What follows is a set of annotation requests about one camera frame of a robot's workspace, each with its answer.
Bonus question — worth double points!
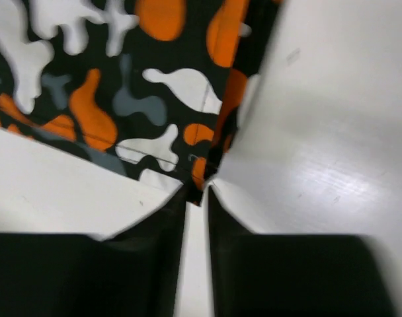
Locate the orange camouflage shorts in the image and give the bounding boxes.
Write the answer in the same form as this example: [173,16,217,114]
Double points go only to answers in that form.
[0,1,283,204]

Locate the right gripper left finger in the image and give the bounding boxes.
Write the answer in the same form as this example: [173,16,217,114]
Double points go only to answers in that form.
[0,186,188,316]

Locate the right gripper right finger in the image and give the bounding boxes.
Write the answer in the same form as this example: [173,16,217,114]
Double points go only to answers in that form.
[208,190,398,316]

